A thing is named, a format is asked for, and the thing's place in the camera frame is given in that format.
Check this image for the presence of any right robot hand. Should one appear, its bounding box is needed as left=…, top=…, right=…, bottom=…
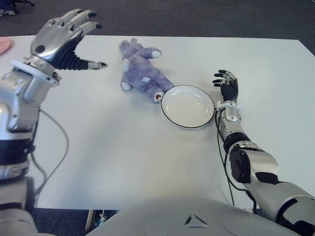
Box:
left=213, top=69, right=239, bottom=102

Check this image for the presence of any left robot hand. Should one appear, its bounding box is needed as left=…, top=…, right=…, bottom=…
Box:
left=31, top=9, right=108, bottom=72

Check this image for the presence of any purple plush bear doll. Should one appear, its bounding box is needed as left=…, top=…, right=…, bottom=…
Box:
left=119, top=38, right=175, bottom=104

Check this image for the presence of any white plate black rim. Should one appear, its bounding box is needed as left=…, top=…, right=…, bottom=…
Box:
left=160, top=85, right=215, bottom=129

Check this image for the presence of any pink plate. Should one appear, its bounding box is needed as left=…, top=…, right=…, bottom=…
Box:
left=0, top=37, right=14, bottom=55

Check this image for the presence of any grey robot torso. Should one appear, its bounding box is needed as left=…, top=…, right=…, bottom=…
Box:
left=86, top=196, right=306, bottom=236

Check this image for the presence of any grey table leg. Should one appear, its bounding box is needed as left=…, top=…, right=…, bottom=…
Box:
left=85, top=209, right=108, bottom=232

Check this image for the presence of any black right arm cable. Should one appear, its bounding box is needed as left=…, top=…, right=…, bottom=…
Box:
left=215, top=109, right=236, bottom=206

